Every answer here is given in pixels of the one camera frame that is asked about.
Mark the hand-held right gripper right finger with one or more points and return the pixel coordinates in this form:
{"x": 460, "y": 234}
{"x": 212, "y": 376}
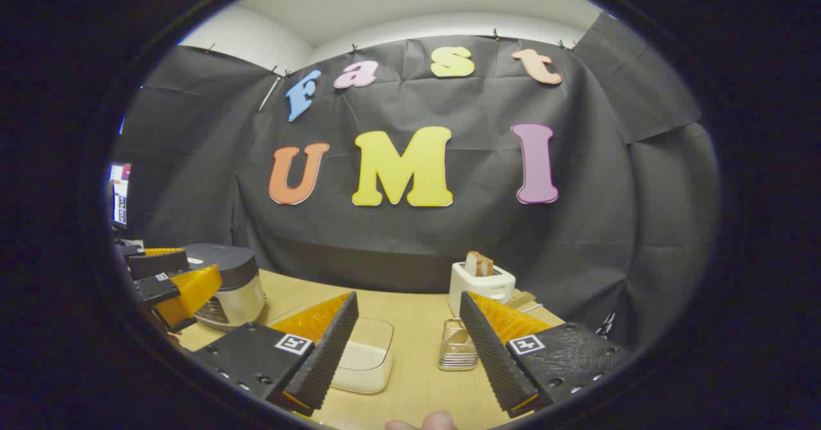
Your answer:
{"x": 494, "y": 359}

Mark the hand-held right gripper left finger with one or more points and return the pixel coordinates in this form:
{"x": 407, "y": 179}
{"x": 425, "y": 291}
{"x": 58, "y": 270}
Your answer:
{"x": 330, "y": 353}

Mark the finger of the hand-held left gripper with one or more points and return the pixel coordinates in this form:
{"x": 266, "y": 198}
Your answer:
{"x": 160, "y": 263}
{"x": 189, "y": 292}

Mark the silver black rice cooker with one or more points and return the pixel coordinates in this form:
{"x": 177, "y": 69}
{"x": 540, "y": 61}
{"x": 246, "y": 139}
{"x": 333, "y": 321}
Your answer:
{"x": 237, "y": 289}

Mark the computer monitor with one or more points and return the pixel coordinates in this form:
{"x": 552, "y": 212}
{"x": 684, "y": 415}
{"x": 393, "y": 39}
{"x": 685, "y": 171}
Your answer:
{"x": 120, "y": 192}

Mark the white toaster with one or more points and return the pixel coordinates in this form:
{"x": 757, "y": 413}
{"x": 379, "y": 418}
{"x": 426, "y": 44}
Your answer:
{"x": 494, "y": 289}

